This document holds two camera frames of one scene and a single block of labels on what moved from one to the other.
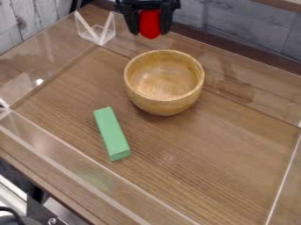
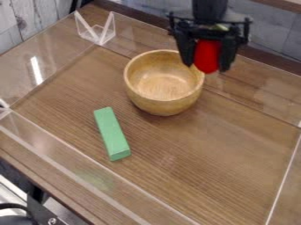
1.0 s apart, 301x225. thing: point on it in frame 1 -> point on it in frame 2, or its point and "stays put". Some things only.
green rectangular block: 115,140 stays put
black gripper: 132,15 -> 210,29
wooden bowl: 164,79 stays put
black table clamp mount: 38,214 stays put
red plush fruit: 151,23 -> 208,54
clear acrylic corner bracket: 98,33 stays put
